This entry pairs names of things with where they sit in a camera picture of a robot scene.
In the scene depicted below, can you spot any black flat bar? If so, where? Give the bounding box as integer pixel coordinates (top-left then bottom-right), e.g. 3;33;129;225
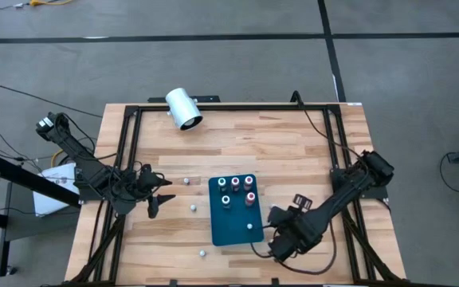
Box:
147;95;222;104

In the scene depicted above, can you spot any black aluminium table frame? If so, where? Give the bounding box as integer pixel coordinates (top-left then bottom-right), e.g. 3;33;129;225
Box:
64;102;408;287

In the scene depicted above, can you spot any white box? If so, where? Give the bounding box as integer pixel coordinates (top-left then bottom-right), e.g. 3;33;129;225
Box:
33;164;81;218

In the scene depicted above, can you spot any black desk frame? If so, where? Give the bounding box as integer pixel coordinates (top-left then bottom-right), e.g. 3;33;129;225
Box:
0;151;82;278

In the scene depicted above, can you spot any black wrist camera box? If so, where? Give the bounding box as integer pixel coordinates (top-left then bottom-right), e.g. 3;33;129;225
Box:
292;194;313;211

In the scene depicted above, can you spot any white cylindrical spot lamp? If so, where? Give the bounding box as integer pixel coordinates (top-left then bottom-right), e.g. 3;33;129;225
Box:
164;87;204;132

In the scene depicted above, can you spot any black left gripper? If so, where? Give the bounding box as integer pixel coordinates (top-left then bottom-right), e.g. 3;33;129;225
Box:
133;163;177;219

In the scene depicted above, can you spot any thin black floor cable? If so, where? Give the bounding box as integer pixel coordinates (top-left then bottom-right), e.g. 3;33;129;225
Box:
0;85;104;120

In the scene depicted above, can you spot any teal plastic bin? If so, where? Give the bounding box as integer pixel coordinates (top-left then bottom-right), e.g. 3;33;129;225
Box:
207;173;265;247

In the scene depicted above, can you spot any yellow floor cable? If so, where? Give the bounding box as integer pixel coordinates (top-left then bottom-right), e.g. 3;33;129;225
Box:
29;0;77;7

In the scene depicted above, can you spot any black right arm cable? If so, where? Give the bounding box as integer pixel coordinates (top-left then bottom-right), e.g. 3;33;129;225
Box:
291;90;368;159

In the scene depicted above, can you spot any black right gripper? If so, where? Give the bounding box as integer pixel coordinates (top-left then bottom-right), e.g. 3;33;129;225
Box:
268;206;320;262

